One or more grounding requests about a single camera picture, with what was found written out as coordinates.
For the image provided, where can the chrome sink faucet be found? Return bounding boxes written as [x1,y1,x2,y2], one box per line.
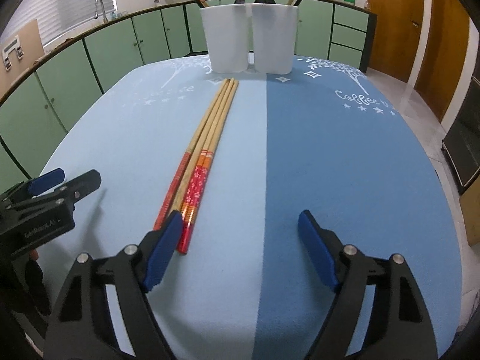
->
[94,0,108,24]

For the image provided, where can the left brown wooden door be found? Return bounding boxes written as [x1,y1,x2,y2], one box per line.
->
[368,0,424,82]

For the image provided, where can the black glass cabinet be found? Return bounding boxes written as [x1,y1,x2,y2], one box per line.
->
[442,76,480,194]

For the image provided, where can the brown wooden door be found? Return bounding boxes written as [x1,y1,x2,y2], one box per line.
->
[415,0,470,120]
[368,0,424,82]

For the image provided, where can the bamboo chopstick red striped end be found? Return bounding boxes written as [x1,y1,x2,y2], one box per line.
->
[153,79,230,231]

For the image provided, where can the right brown wooden door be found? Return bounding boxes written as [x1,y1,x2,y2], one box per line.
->
[415,0,470,120]

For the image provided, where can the black metal spoon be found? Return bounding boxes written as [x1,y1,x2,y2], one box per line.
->
[254,0,276,4]

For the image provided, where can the white window blind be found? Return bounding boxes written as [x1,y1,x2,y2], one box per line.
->
[1,0,115,44]

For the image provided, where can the white plastic utensil holder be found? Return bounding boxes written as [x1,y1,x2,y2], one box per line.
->
[200,3,299,75]

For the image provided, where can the blue patterned table mat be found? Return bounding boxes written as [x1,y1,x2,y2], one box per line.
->
[40,56,462,359]

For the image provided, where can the green lower kitchen cabinets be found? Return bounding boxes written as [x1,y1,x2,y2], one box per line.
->
[1,0,377,189]

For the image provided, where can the cardboard panel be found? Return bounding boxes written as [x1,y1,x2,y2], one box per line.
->
[0,19,45,96]

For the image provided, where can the bamboo chopstick floral red end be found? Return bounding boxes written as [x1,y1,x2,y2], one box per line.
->
[176,79,239,254]

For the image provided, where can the bamboo chopstick orange band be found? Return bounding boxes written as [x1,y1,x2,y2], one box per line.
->
[179,78,236,215]

